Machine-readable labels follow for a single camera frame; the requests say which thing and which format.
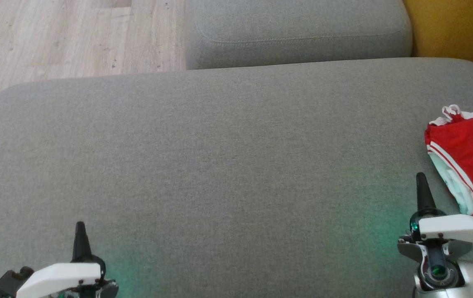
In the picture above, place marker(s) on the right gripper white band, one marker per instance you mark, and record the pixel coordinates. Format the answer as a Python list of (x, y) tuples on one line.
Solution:
[(459, 229)]

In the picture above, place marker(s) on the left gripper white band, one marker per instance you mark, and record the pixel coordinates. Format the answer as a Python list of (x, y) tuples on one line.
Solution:
[(62, 275)]

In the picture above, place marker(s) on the large grey sofa seat cushion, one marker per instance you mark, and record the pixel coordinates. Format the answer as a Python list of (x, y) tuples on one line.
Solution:
[(219, 165)]

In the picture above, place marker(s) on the small grey sofa cushion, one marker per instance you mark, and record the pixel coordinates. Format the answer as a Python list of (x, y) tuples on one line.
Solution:
[(294, 25)]

